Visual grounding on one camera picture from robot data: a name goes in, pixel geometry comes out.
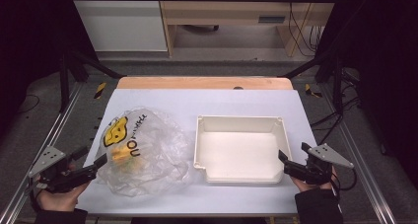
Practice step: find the white table mat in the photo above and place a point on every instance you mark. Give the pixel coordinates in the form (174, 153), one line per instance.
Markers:
(203, 102)

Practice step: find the yellow juice box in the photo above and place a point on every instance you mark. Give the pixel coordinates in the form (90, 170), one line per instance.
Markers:
(122, 154)

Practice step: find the white cabinet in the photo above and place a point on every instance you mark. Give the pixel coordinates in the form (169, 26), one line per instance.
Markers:
(121, 26)

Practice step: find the black metal stand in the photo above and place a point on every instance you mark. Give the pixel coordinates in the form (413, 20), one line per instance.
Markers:
(337, 82)
(64, 82)

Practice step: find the light wooden desk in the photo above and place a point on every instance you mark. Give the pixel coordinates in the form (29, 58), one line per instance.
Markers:
(230, 12)

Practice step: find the person's right hand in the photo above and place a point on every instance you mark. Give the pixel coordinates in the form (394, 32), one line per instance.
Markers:
(304, 185)

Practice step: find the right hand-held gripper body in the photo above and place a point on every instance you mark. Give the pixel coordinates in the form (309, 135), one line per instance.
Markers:
(317, 171)

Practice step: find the white plastic tray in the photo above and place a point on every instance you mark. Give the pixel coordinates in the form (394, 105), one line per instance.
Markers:
(241, 151)

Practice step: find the clear plastic bag yellow print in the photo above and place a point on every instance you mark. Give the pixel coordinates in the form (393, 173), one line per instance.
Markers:
(157, 141)

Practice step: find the aluminium rail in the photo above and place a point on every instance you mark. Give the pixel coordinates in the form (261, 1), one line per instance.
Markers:
(49, 138)
(358, 164)

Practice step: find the wooden table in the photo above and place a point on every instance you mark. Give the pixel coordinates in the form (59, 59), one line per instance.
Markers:
(197, 82)

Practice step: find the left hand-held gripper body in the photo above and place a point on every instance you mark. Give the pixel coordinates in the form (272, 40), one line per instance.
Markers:
(49, 158)

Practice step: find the person's left hand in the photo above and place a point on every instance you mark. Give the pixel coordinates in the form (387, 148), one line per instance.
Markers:
(60, 201)

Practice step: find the yellow black striped tape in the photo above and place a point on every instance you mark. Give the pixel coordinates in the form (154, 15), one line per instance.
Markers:
(100, 90)
(310, 90)

